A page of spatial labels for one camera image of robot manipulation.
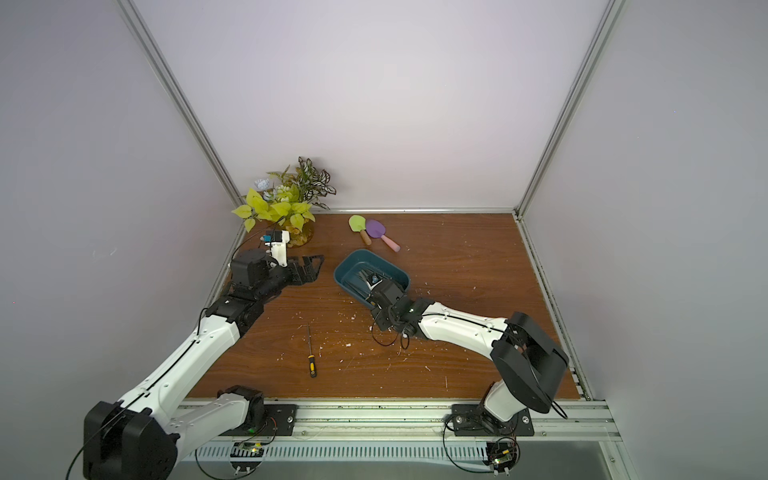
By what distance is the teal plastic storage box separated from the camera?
963mm

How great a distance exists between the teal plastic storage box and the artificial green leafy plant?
19cm

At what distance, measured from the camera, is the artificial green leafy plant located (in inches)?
36.8
